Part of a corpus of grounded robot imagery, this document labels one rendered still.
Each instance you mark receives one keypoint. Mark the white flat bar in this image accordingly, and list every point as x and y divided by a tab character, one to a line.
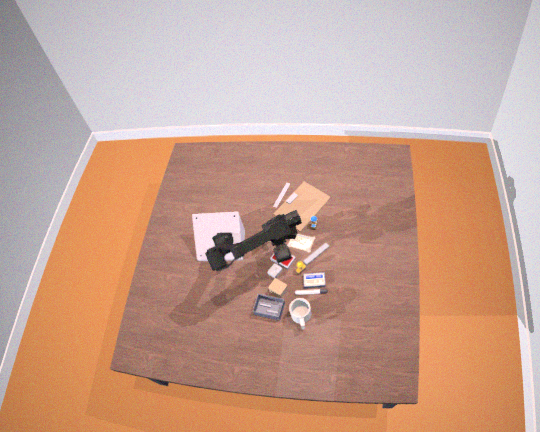
281	195

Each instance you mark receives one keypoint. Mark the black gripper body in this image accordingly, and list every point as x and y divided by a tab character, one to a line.
283	253

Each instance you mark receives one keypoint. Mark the tan rectangular board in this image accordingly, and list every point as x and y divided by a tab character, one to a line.
307	200

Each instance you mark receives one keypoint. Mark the tan cube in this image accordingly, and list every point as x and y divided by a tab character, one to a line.
278	288

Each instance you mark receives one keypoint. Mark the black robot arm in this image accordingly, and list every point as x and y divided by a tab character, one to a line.
279	227

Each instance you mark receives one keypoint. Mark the yellow rubber stamp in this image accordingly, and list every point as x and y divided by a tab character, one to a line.
301	268

